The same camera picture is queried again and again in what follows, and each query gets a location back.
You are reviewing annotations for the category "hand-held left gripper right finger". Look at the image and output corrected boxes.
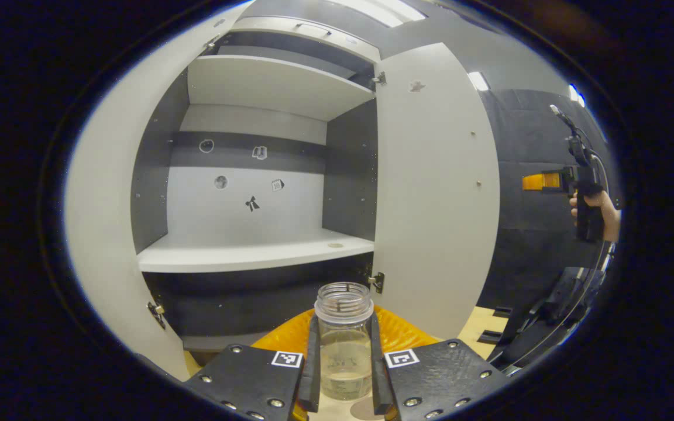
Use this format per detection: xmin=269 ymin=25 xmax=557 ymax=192
xmin=369 ymin=305 xmax=513 ymax=421

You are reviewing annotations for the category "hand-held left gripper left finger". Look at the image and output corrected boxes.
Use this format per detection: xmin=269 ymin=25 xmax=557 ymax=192
xmin=184 ymin=309 xmax=321 ymax=421

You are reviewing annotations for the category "white cabinet shelf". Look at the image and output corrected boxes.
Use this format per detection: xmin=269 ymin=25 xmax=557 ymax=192
xmin=137 ymin=228 xmax=376 ymax=274
xmin=187 ymin=54 xmax=376 ymax=122

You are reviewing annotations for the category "white cabinet door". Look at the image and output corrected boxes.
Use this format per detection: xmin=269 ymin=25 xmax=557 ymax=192
xmin=63 ymin=6 xmax=250 ymax=384
xmin=370 ymin=42 xmax=501 ymax=341

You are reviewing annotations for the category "clear plastic bottle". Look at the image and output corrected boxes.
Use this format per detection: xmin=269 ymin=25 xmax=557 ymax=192
xmin=314 ymin=282 xmax=374 ymax=402

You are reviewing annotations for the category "white and grey cabinet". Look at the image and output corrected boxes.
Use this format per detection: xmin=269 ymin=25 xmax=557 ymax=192
xmin=129 ymin=15 xmax=384 ymax=366

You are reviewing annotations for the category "black backdrop cloth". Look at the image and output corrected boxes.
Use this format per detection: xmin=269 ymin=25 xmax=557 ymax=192
xmin=472 ymin=88 xmax=624 ymax=310

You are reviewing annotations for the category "grey cable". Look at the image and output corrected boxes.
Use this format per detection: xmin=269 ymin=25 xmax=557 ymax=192
xmin=501 ymin=240 xmax=615 ymax=375

